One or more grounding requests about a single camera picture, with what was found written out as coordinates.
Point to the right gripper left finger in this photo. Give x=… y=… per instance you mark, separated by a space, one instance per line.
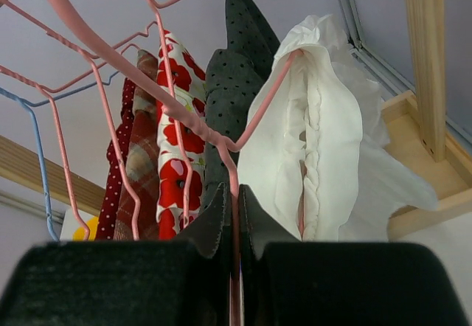
x=182 y=281

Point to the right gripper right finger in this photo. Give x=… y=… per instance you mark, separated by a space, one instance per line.
x=288 y=282

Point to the white pleated skirt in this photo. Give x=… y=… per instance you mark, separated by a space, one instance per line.
x=317 y=160

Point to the dark grey dotted skirt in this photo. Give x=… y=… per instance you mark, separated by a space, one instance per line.
x=235 y=75

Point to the pink wire hanger white skirt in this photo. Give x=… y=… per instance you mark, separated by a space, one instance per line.
x=72 y=19

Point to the red plaid skirt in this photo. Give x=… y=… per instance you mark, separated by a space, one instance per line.
x=141 y=165

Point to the white red floral skirt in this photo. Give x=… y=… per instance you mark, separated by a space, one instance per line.
x=189 y=89

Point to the dark red polka dot skirt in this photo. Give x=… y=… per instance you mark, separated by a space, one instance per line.
x=110 y=204

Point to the wooden clothes rack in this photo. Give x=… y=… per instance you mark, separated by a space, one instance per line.
x=416 y=119

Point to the blue wire hanger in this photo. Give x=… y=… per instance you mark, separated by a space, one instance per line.
x=28 y=107

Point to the pink wire hanger plaid skirt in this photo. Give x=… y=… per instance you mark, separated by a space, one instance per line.
x=32 y=183

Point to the pink wire hanger floral skirt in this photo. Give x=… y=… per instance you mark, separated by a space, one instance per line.
x=172 y=108

